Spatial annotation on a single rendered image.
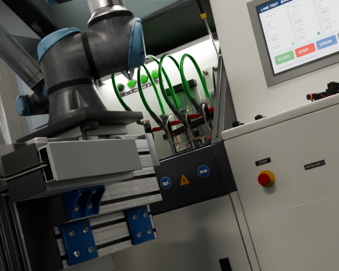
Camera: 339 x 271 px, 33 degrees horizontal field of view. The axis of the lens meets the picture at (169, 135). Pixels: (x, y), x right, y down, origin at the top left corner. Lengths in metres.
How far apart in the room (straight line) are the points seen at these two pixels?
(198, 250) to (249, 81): 0.63
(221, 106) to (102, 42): 0.68
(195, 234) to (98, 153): 0.80
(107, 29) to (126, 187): 0.38
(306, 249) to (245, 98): 0.59
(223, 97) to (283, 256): 0.58
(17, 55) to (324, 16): 1.04
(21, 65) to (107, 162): 0.86
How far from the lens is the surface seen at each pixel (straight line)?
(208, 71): 2.40
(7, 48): 1.93
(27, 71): 1.93
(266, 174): 1.73
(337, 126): 1.73
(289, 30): 2.08
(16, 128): 5.30
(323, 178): 1.73
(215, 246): 1.83
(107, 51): 1.38
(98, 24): 1.40
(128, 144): 1.20
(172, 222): 1.88
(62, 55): 1.39
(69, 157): 1.05
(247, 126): 1.78
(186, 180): 1.84
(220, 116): 1.91
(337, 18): 2.06
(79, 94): 1.36
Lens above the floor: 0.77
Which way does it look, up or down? 8 degrees up
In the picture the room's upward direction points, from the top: 16 degrees counter-clockwise
